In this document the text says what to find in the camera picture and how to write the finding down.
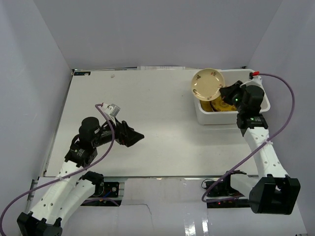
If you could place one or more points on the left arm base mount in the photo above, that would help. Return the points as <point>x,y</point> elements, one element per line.
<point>106,195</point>

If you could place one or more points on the brown yellow patterned plate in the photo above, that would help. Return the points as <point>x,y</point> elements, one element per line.
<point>218,105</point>

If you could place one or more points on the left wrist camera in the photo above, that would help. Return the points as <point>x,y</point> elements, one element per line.
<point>111,111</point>

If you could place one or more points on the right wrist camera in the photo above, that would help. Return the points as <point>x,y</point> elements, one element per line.
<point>255,78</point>

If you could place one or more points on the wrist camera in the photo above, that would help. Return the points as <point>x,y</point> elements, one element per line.
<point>111,111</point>
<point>255,78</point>

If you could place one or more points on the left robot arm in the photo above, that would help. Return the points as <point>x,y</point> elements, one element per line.
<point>74,183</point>

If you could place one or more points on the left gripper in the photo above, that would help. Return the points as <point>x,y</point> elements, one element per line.
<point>123,134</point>

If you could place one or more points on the white plastic bin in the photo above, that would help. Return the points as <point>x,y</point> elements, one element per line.
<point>222,118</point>

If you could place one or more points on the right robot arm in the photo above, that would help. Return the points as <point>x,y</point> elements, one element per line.
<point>275,192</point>

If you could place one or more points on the round bamboo plate green rim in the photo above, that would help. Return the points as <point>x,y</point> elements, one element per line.
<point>206,106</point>

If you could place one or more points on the beige round plate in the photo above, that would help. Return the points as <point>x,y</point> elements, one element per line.
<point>206,84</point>

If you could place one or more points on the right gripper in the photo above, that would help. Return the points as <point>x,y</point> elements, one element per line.
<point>227,93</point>

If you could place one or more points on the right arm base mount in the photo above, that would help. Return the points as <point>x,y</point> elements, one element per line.
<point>224,190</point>

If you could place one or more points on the papers behind table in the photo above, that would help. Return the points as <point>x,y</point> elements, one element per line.
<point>162,68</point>

